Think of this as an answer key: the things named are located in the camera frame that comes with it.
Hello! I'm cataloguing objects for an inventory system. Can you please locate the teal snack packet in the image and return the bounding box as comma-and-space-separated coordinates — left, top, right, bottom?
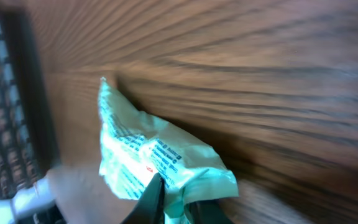
98, 78, 239, 223

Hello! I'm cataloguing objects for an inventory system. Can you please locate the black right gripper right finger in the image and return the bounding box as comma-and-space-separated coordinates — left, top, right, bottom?
189, 200, 233, 224

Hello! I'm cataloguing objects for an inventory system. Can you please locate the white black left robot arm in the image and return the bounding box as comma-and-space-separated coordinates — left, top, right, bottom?
0, 177, 67, 224

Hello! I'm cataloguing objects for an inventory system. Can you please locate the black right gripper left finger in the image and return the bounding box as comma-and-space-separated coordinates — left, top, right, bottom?
121, 173, 165, 224

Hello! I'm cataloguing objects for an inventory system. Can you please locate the grey plastic lattice basket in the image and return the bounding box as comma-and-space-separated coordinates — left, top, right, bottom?
0, 5, 60, 200

